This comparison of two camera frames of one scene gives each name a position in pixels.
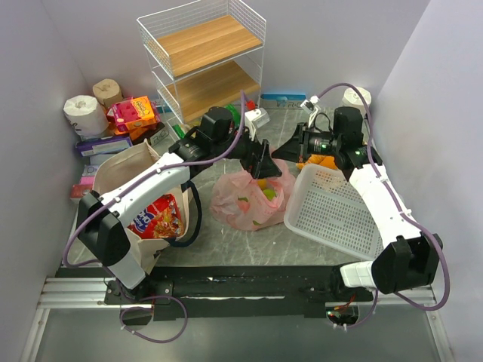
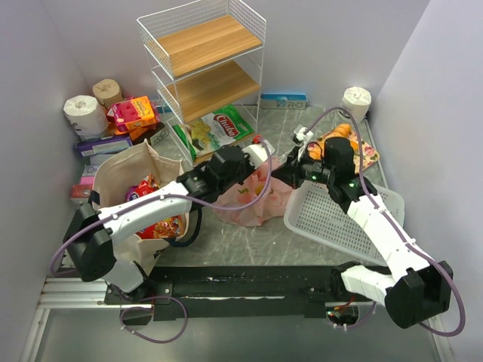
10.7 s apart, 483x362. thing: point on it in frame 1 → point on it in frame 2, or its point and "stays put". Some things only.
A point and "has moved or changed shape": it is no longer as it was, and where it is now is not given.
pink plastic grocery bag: x=238 y=203 has moved or changed shape
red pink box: x=84 y=187 stays put
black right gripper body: x=303 y=139 → x=288 y=175
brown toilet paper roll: x=108 y=92 stays put
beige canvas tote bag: x=116 y=167 stays put
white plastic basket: x=324 y=208 stays put
